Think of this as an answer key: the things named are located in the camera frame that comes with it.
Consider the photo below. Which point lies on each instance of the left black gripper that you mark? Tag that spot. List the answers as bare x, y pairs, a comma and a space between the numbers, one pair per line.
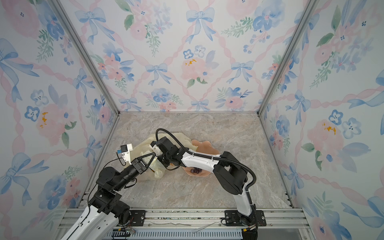
141, 167

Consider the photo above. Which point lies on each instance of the cream plastic bag orange print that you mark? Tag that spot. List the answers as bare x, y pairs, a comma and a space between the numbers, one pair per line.
156, 169

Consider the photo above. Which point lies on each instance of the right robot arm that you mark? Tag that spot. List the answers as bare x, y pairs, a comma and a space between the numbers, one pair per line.
234, 177

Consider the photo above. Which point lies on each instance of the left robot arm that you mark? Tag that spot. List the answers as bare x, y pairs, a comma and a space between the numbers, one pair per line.
105, 210

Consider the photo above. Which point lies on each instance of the dark purple grape bunch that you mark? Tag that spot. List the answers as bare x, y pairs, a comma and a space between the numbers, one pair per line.
196, 171

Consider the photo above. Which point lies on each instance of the pink flower-shaped plate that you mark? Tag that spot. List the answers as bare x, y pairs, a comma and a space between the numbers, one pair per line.
205, 148

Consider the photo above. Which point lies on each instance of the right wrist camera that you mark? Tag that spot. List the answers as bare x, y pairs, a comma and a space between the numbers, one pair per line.
162, 146

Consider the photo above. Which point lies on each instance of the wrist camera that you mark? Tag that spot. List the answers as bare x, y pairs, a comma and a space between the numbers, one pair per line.
162, 146
124, 154

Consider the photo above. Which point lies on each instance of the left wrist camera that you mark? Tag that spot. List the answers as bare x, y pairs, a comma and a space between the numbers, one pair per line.
124, 154

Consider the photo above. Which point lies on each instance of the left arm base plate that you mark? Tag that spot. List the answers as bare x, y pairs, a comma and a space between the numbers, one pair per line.
132, 218

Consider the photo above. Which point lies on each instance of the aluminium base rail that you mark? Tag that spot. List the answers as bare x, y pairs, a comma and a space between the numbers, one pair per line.
203, 224

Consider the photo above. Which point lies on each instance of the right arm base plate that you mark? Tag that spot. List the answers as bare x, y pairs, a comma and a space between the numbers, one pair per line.
233, 218

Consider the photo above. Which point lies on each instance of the left aluminium corner post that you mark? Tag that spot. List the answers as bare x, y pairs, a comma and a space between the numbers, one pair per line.
64, 18

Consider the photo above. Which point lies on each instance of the aluminium corner post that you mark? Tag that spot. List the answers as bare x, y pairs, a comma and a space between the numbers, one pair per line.
303, 23
64, 18

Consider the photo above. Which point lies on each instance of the right aluminium corner post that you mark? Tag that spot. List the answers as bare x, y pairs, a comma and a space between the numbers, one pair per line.
303, 23

